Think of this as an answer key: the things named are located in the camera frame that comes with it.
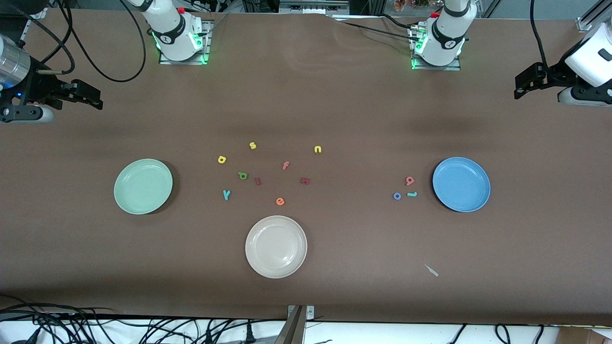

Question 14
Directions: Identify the green plate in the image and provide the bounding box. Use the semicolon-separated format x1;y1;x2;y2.
113;159;174;215

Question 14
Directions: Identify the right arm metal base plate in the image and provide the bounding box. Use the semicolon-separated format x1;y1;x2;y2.
159;21;212;65

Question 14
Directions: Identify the black base power cable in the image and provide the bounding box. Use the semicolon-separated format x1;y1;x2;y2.
335;13;421;40

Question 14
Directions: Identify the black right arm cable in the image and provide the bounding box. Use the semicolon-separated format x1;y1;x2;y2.
10;0;147;83

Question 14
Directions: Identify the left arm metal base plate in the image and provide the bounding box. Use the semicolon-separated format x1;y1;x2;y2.
410;24;462;71

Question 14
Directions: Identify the grey metal box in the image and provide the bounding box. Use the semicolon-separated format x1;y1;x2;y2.
279;0;350;15

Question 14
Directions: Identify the aluminium frame profile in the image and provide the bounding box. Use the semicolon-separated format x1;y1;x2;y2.
576;0;612;32

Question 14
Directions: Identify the brown cardboard box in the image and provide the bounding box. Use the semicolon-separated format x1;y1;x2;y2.
557;326;612;344

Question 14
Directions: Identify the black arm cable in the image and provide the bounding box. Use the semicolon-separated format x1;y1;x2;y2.
10;0;147;83
528;0;550;67

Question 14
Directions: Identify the beige plate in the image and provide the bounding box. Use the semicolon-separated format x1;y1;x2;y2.
245;215;308;279

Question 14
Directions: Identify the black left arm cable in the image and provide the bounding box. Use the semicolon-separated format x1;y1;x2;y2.
528;0;550;67

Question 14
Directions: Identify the grey metal beam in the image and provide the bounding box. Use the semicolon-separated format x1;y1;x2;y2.
273;306;306;344

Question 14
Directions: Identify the blue plate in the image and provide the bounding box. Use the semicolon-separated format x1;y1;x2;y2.
432;157;492;213

